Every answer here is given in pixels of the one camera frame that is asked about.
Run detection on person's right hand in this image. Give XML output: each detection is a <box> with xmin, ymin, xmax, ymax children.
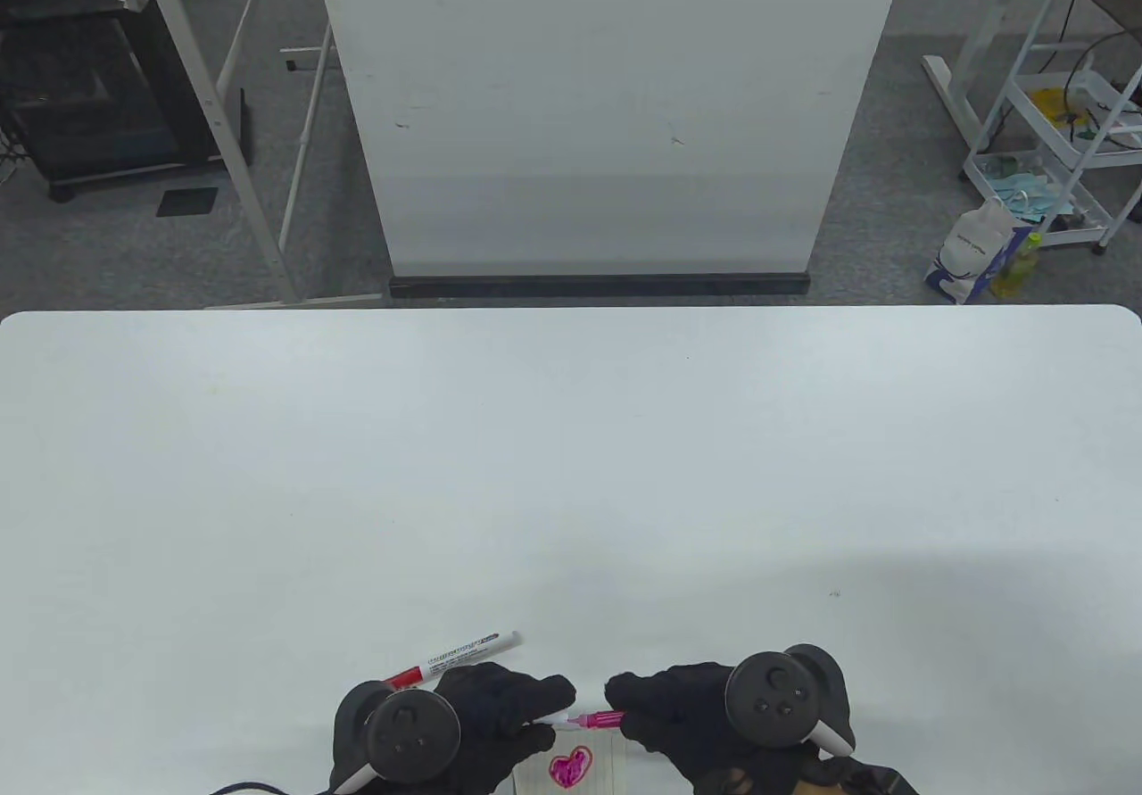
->
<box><xmin>604</xmin><ymin>662</ymin><xmax>862</xmax><ymax>795</ymax></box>

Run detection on person's left hand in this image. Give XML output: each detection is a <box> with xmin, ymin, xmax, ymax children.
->
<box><xmin>329</xmin><ymin>662</ymin><xmax>578</xmax><ymax>795</ymax></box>

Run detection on white marker with red cap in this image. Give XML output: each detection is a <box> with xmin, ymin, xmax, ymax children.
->
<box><xmin>384</xmin><ymin>630</ymin><xmax>523</xmax><ymax>691</ymax></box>

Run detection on pink glitter glue pen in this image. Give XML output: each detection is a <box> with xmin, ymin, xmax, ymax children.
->
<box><xmin>534</xmin><ymin>710</ymin><xmax>625</xmax><ymax>733</ymax></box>

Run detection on lined paper with heart outline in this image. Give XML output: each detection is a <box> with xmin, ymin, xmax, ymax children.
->
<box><xmin>512</xmin><ymin>730</ymin><xmax>627</xmax><ymax>795</ymax></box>

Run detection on black board base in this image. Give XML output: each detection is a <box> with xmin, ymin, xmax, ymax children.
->
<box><xmin>388</xmin><ymin>273</ymin><xmax>812</xmax><ymax>300</ymax></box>

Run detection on white plastic bag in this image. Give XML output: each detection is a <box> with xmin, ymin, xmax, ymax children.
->
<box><xmin>923</xmin><ymin>196</ymin><xmax>1019</xmax><ymax>306</ymax></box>

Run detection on yellow bottle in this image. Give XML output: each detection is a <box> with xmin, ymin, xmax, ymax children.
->
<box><xmin>991</xmin><ymin>232</ymin><xmax>1044</xmax><ymax>302</ymax></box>

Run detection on black floor mat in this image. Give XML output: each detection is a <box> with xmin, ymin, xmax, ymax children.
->
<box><xmin>156</xmin><ymin>186</ymin><xmax>219</xmax><ymax>219</ymax></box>

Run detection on white tube stand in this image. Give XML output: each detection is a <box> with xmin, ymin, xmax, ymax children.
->
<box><xmin>217</xmin><ymin>0</ymin><xmax>338</xmax><ymax>253</ymax></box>

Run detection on blue face masks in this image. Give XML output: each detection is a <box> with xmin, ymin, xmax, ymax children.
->
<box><xmin>981</xmin><ymin>171</ymin><xmax>1077</xmax><ymax>217</ymax></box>

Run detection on white stand foot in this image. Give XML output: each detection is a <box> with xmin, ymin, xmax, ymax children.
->
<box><xmin>921</xmin><ymin>0</ymin><xmax>1028</xmax><ymax>154</ymax></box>

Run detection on white utility cart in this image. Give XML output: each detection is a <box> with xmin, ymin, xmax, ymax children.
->
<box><xmin>961</xmin><ymin>0</ymin><xmax>1142</xmax><ymax>257</ymax></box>

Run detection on yellow item on cart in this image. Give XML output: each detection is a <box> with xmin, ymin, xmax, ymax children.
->
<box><xmin>1030</xmin><ymin>87</ymin><xmax>1095</xmax><ymax>129</ymax></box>

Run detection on black cabinet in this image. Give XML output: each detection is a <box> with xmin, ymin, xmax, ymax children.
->
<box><xmin>0</xmin><ymin>0</ymin><xmax>253</xmax><ymax>204</ymax></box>

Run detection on black right tracker cable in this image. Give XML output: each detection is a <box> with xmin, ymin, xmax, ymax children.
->
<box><xmin>839</xmin><ymin>764</ymin><xmax>920</xmax><ymax>795</ymax></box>

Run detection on white metal frame stand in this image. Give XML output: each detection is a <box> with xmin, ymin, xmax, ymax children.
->
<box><xmin>131</xmin><ymin>0</ymin><xmax>385</xmax><ymax>311</ymax></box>

